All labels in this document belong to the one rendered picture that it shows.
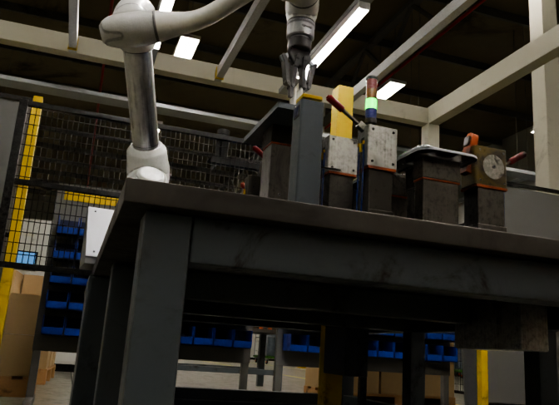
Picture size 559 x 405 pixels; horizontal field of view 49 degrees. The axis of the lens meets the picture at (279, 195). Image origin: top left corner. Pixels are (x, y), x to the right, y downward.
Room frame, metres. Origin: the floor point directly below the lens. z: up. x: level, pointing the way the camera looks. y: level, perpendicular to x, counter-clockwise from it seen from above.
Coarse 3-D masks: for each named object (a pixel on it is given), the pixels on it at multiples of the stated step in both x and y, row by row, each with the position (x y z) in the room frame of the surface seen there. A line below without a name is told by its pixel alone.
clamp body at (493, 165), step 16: (480, 160) 1.67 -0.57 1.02; (496, 160) 1.68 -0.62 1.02; (464, 176) 1.71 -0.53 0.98; (480, 176) 1.67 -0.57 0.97; (496, 176) 1.68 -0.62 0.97; (464, 192) 1.73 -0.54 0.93; (480, 192) 1.67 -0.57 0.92; (496, 192) 1.69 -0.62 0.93; (464, 208) 1.73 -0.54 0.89; (480, 208) 1.67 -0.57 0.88; (496, 208) 1.69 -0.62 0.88; (464, 224) 1.73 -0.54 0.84; (480, 224) 1.67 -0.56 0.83; (496, 224) 1.69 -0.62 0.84
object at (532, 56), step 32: (160, 0) 4.71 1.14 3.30; (0, 32) 5.57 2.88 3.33; (32, 32) 5.66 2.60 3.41; (64, 32) 5.75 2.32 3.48; (160, 64) 6.05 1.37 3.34; (192, 64) 6.15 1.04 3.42; (512, 64) 5.57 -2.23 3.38; (544, 64) 5.35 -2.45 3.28; (448, 96) 6.63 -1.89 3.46; (480, 96) 6.18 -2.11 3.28
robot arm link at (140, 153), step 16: (128, 0) 1.81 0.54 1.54; (144, 0) 1.85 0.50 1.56; (128, 48) 1.92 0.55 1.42; (144, 48) 1.93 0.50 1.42; (128, 64) 1.98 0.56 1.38; (144, 64) 1.98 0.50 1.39; (128, 80) 2.02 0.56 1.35; (144, 80) 2.02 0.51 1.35; (128, 96) 2.08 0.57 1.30; (144, 96) 2.06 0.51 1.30; (144, 112) 2.10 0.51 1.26; (144, 128) 2.14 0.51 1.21; (144, 144) 2.19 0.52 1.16; (160, 144) 2.25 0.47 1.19; (128, 160) 2.24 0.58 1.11; (144, 160) 2.21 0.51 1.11; (160, 160) 2.23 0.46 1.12; (128, 176) 2.25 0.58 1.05
